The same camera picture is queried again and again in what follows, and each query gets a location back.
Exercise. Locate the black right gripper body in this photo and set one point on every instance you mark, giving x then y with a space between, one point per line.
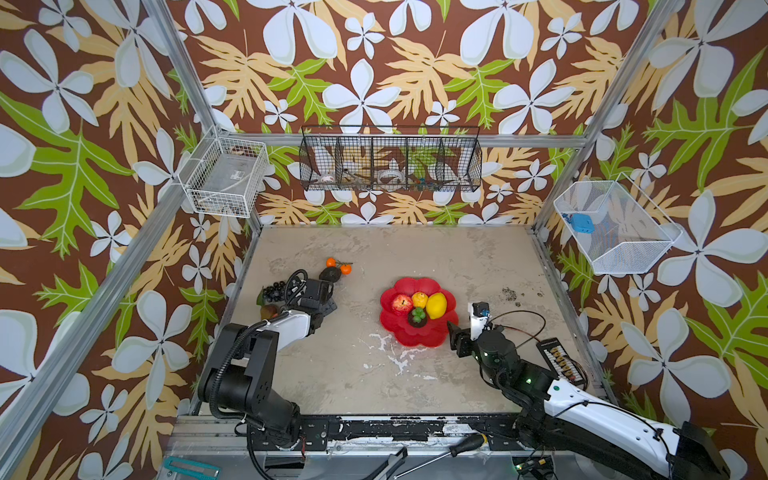
459 341

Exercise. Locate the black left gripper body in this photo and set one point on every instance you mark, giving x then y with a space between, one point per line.
329 307

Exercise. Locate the dark avocado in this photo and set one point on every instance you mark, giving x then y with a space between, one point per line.
331 274

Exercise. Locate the yellow lemon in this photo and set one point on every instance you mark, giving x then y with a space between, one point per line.
436 306

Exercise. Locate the small yellow orange fruit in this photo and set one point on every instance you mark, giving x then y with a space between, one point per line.
419 300

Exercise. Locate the red apple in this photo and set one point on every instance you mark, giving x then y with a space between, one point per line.
402 304

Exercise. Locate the red green fig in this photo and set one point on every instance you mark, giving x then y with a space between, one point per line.
269 312

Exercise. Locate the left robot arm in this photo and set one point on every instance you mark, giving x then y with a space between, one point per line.
237 380

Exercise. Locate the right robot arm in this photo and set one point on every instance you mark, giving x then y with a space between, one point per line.
555 414

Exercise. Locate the red flower-shaped fruit bowl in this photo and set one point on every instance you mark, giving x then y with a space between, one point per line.
397 313

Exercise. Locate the black grape bunch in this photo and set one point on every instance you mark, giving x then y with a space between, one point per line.
274 293

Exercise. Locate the orange tangerine pair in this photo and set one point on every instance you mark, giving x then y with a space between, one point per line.
340 267

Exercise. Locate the blue object in basket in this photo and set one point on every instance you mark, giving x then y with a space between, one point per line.
581 223

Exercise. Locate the white mesh basket right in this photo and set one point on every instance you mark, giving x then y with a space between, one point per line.
632 232

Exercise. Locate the teal tool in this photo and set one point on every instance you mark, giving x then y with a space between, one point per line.
176 468

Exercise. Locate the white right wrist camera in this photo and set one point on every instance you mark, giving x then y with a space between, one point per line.
479 313

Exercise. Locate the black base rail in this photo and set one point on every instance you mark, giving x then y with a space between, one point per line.
318 433

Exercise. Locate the black pliers handle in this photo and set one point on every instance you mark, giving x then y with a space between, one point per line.
389 467

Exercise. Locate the black wire basket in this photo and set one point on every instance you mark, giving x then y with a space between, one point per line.
391 158

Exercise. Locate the white wire basket left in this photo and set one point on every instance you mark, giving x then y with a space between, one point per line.
223 175

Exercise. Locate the aluminium frame post left rear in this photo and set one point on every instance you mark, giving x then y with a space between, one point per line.
160 15

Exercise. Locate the aluminium frame post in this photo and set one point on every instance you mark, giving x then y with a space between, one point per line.
160 15
651 30

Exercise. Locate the aluminium frame beam left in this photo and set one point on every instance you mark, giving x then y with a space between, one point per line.
37 401

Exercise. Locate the aluminium frame post right rear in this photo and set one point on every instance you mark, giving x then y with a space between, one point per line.
651 30

